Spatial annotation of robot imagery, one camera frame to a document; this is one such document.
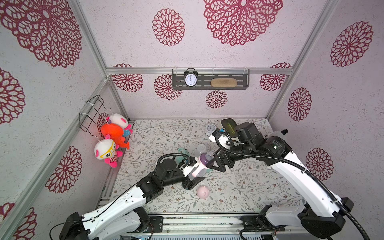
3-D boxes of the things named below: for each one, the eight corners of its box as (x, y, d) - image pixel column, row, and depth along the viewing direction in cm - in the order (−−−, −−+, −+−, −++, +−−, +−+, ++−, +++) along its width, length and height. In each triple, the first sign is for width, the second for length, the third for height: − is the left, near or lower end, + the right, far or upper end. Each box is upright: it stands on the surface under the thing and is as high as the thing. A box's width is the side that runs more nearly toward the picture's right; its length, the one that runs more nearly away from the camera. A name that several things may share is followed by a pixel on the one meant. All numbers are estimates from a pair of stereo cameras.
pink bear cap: (197, 198, 84) (197, 196, 80) (197, 188, 87) (197, 185, 84) (209, 198, 84) (210, 196, 80) (208, 188, 87) (209, 185, 84)
